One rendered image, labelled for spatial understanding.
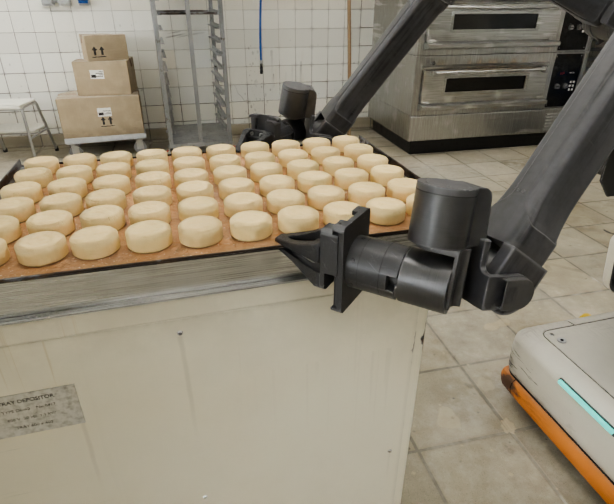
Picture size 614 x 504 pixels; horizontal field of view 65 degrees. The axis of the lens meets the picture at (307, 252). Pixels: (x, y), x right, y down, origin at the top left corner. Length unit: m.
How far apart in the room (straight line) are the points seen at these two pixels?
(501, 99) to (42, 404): 4.04
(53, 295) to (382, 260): 0.36
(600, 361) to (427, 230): 1.15
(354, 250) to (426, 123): 3.62
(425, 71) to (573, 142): 3.44
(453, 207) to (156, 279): 0.34
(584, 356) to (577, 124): 1.07
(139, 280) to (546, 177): 0.45
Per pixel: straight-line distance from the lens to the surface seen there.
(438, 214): 0.45
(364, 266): 0.49
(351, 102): 1.02
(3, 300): 0.62
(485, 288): 0.49
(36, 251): 0.57
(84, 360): 0.64
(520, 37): 4.33
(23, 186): 0.77
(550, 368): 1.51
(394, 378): 0.77
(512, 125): 4.51
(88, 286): 0.59
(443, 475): 1.49
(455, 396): 1.71
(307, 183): 0.69
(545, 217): 0.53
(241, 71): 4.62
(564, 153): 0.54
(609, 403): 1.43
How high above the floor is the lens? 1.15
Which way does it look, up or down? 28 degrees down
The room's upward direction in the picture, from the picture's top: straight up
